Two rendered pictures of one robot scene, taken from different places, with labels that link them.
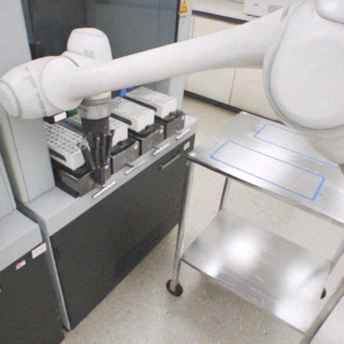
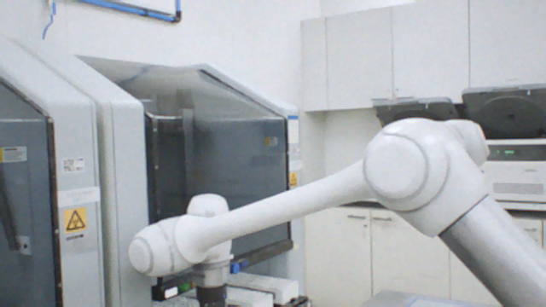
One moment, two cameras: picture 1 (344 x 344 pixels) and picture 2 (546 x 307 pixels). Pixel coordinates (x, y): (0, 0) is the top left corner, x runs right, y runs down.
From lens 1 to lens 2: 0.47 m
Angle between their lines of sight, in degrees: 34
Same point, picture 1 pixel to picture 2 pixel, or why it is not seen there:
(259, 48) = not seen: hidden behind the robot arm
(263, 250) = not seen: outside the picture
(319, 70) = (391, 161)
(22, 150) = not seen: outside the picture
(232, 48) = (345, 183)
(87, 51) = (208, 212)
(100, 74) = (230, 219)
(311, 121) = (397, 193)
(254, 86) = (403, 284)
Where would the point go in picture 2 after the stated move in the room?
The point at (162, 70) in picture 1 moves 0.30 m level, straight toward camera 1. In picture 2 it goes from (287, 211) to (299, 243)
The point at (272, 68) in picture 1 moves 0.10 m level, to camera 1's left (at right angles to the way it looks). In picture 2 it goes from (365, 167) to (298, 170)
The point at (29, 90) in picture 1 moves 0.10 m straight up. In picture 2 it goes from (163, 242) to (160, 192)
